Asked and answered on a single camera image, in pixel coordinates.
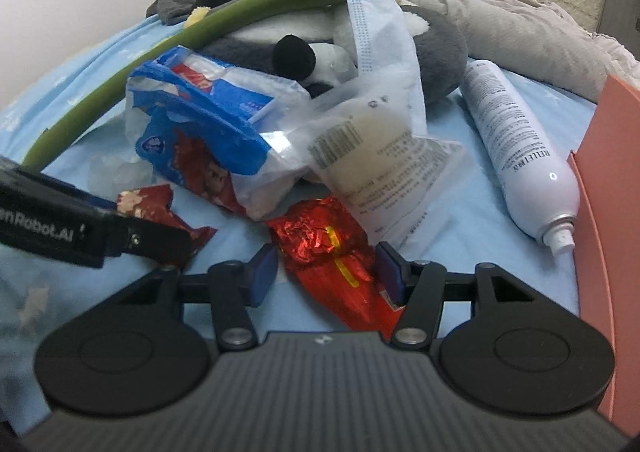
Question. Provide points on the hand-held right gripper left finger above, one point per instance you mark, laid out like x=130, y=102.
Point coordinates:
x=264, y=277

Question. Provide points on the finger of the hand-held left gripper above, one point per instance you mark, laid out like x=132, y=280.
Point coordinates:
x=150, y=239

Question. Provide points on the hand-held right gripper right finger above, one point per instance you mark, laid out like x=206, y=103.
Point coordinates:
x=391, y=277

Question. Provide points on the small torn red wrapper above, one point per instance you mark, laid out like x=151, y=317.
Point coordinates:
x=150, y=204

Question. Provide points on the large red foil wrapper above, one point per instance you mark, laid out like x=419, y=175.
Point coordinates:
x=320, y=252

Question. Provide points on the black white panda plush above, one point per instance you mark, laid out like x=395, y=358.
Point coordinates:
x=292, y=57

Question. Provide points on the orange pink box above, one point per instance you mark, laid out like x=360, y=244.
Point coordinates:
x=615, y=232

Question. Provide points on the crumpled clear plastic wrap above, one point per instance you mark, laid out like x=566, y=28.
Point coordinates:
x=120, y=172

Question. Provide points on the clear labelled plastic bag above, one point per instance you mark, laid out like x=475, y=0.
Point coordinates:
x=380, y=167

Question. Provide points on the blue white snack bag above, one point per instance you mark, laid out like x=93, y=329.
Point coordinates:
x=210, y=132

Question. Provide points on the blue star-print bedsheet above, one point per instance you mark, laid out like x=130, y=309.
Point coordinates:
x=60, y=82

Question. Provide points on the white spray bottle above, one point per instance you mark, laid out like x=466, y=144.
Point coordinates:
x=510, y=142

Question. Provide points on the grey white penguin plush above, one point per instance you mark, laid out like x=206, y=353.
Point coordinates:
x=440, y=52

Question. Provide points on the dark grey cloth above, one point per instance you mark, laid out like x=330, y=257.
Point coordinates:
x=172, y=5

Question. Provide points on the blue face mask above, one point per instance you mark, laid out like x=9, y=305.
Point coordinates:
x=367, y=27

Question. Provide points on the light grey duvet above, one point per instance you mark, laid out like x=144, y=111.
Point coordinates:
x=525, y=37

